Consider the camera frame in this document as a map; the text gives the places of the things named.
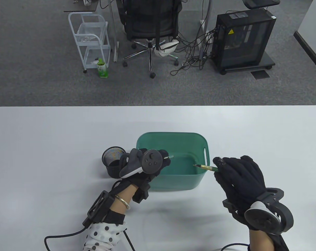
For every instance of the person's left hand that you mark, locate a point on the person's left hand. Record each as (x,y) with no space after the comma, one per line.
(145,183)

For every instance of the person's right hand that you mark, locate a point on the person's right hand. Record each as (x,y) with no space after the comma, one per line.
(241,180)

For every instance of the green fountain pen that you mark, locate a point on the green fountain pen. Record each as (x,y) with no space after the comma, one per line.
(209,168)

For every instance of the green plastic basket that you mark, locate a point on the green plastic basket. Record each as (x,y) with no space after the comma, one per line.
(173,142)

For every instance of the person's left forearm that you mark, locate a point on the person's left forearm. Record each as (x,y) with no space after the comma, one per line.
(129,192)

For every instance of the person's right forearm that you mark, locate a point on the person's right forearm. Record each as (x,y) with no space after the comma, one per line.
(259,240)

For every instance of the grey left hand tracker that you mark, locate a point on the grey left hand tracker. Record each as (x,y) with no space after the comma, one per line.
(151,160)

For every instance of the grey hand tracker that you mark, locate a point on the grey hand tracker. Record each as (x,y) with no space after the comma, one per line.
(262,219)
(151,160)

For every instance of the black mesh pen holder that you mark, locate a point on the black mesh pen holder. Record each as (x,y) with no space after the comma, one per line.
(113,172)

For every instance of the grey right hand tracker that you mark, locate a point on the grey right hand tracker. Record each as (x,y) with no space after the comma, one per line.
(262,219)

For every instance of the black floor plate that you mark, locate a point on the black floor plate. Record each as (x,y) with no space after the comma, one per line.
(260,74)

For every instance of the green plastic bottle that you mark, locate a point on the green plastic bottle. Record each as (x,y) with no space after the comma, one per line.
(102,70)

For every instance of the black wheeled platform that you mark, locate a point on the black wheeled platform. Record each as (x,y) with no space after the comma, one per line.
(269,61)

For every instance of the white helmet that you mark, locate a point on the white helmet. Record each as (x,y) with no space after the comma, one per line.
(165,49)

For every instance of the black computer tower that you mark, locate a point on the black computer tower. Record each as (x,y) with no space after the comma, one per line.
(241,44)

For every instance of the white desk leg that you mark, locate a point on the white desk leg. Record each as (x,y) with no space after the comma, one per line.
(113,31)
(206,23)

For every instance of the black office chair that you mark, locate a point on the black office chair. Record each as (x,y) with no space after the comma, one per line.
(147,23)

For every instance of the white rolling cart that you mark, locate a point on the white rolling cart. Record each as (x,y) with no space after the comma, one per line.
(91,27)

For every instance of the black stand base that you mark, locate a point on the black stand base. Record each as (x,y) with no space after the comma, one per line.
(259,4)

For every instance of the dark desk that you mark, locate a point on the dark desk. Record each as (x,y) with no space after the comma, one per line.
(79,7)

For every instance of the black left wrist mount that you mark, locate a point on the black left wrist mount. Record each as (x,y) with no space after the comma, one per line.
(99,206)

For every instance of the black wrist mount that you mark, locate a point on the black wrist mount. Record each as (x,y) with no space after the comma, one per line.
(282,244)
(99,206)

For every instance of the black right wrist mount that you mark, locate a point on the black right wrist mount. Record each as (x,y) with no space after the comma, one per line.
(282,244)

